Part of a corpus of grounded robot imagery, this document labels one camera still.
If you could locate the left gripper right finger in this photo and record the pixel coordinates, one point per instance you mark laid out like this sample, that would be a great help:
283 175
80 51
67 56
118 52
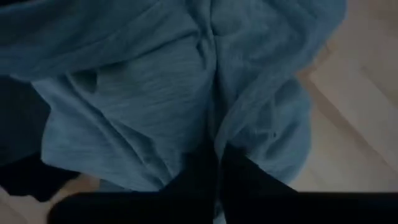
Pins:
248 177

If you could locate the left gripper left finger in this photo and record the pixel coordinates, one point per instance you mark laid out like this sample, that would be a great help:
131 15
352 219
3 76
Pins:
196 174

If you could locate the light grey garment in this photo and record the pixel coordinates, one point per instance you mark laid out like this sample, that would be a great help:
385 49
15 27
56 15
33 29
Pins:
155 93

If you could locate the dark grey shirt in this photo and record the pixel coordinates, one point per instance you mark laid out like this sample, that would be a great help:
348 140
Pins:
18 118

